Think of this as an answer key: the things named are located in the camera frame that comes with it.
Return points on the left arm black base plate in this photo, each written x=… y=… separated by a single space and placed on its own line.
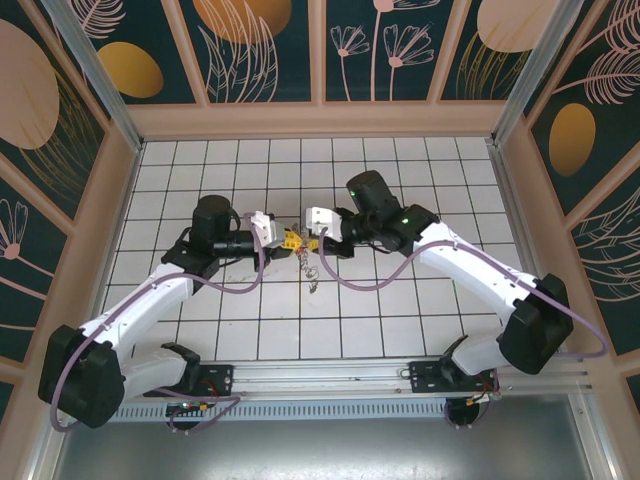
x=220 y=380

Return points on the aluminium corner post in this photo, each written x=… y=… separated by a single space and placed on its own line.
x=100 y=85
x=530 y=75

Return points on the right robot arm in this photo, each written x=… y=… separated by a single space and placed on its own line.
x=475 y=270

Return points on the aluminium side rail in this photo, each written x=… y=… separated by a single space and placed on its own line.
x=505 y=200

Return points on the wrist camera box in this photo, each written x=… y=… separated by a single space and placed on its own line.
x=322 y=219
x=265 y=227

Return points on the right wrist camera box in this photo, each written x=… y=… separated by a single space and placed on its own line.
x=322 y=219

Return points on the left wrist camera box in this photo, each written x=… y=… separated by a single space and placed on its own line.
x=265 y=227

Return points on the grey metal sheet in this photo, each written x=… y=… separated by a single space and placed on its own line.
x=325 y=450

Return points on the aluminium mounting rail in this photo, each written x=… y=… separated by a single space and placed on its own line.
x=325 y=375

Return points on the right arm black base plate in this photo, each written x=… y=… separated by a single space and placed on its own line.
x=425 y=377

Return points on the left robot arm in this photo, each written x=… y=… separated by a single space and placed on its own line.
x=150 y=300

